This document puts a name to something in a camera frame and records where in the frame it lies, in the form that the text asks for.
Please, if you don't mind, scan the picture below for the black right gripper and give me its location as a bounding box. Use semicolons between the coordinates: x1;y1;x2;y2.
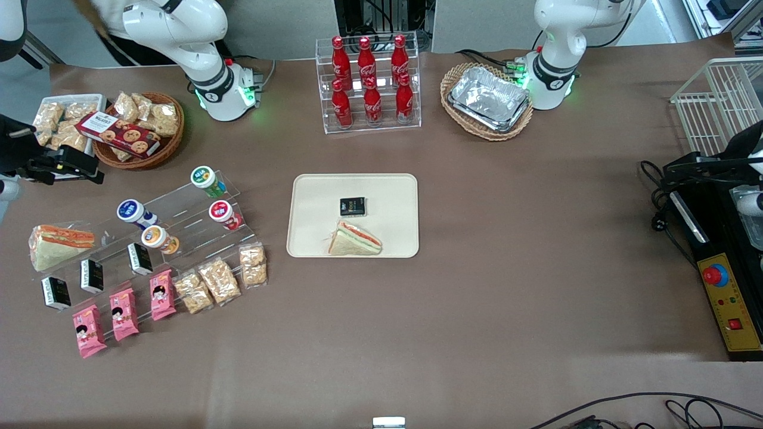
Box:
0;113;106;185

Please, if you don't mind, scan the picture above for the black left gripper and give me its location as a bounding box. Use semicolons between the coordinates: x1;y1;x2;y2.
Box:
663;119;763;185

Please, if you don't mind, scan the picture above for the green gum bottle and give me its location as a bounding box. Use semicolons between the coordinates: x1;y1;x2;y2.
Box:
190;166;228;199

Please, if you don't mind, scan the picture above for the white rectangular snack tray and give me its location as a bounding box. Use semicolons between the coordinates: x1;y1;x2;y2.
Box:
35;94;108;157

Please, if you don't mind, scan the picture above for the blue gum bottle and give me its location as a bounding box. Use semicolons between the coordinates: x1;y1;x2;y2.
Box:
117;199;158;231

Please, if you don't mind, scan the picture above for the orange gum bottle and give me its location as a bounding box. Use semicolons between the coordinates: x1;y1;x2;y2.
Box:
141;225;180;256

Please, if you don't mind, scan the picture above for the red gum bottle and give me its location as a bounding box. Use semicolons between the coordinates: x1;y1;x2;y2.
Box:
209;200;244;232

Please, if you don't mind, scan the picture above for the silver foil tray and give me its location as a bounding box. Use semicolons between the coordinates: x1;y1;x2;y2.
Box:
448;66;531;123
448;95;532;133

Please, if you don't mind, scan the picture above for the beige plastic serving tray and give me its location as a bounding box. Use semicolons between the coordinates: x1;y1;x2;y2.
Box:
286;173;420;259

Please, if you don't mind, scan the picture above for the red cookie box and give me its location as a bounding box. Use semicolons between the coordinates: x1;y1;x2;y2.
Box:
75;111;163;160

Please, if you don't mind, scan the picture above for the clear plastic container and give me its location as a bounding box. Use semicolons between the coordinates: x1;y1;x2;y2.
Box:
730;185;763;251

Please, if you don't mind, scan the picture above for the wrapped triangle sandwich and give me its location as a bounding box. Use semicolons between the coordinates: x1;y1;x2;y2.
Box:
327;219;383;257
28;223;97;272

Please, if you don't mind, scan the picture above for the dark brown wicker basket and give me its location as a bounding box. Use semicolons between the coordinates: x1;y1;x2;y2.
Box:
92;91;186;172

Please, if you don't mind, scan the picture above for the dark metal bar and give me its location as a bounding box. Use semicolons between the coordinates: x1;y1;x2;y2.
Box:
17;30;65;67

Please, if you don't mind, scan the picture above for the black sealing machine yellow panel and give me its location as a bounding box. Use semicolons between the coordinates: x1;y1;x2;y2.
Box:
666;173;763;362

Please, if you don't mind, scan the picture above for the clear acrylic stepped display stand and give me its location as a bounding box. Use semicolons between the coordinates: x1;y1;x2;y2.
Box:
35;170;265;312

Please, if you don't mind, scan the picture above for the pink snack packet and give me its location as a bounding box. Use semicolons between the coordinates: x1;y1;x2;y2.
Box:
109;288;140;342
149;269;178;322
72;304;108;359

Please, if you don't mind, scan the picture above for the clear bag of rice crackers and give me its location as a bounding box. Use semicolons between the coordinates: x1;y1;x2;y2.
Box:
173;269;215;315
197;257;243;307
238;243;269;290

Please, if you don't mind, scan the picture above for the brown table cover sheet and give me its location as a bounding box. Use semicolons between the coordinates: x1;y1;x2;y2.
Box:
0;33;763;429

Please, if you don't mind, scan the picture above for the light tan wicker basket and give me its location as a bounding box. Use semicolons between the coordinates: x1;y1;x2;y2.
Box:
440;62;535;142

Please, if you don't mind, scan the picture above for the red cola bottle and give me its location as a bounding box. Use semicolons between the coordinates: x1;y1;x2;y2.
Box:
331;79;354;128
356;36;378;84
363;76;384;126
395;73;415;124
390;34;411;83
331;36;353;90

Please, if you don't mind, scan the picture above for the clear acrylic bottle rack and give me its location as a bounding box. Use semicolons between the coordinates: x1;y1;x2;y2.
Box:
315;31;422;135

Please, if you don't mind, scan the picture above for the black equipment cabinet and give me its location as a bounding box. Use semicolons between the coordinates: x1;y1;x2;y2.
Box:
334;0;436;53

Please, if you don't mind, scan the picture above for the silver machine handle bar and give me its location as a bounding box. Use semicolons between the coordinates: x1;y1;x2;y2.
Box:
670;191;709;244

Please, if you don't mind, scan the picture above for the white wire basket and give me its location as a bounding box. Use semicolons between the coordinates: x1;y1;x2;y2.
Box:
670;57;763;159

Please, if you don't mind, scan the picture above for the black power cable with plug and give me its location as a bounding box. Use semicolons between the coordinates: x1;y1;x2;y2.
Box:
640;159;699;269

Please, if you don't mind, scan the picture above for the aluminium frame shelf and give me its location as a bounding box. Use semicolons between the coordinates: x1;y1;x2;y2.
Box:
683;0;763;57

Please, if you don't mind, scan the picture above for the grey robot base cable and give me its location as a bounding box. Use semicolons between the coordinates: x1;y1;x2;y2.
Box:
253;58;277;91

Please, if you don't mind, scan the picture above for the black loose cable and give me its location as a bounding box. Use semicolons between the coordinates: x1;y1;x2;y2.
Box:
528;391;763;429
663;398;727;429

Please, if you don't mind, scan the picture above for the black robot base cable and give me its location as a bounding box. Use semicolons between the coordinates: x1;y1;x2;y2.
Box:
456;48;529;76

